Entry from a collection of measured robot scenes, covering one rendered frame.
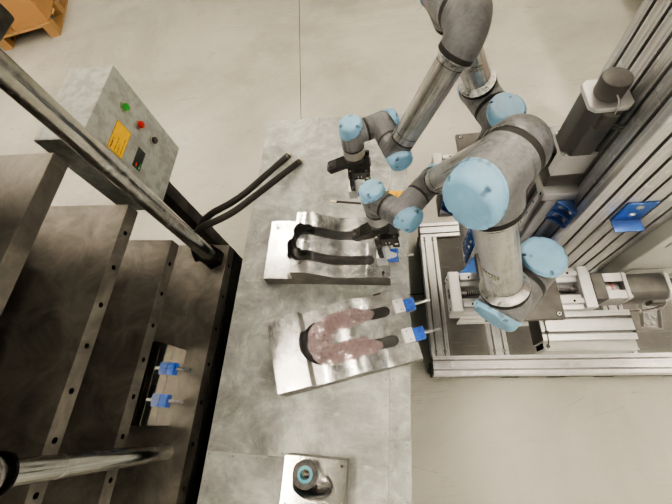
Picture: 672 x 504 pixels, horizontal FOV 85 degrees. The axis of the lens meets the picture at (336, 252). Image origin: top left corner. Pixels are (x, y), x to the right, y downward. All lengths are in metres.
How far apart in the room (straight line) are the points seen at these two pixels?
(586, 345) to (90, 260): 1.50
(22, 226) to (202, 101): 2.71
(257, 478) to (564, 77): 3.23
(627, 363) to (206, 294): 1.94
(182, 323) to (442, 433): 1.40
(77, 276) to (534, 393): 2.08
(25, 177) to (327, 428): 1.13
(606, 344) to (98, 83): 1.74
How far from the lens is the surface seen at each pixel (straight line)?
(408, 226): 1.01
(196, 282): 1.69
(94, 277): 1.27
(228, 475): 1.49
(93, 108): 1.38
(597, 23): 4.01
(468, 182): 0.65
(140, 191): 1.27
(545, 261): 1.04
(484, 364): 2.01
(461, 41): 1.00
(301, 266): 1.38
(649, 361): 2.28
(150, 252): 1.53
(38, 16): 5.47
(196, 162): 3.21
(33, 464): 1.15
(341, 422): 1.38
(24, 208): 1.14
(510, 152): 0.69
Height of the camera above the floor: 2.17
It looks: 64 degrees down
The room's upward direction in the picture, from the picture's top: 19 degrees counter-clockwise
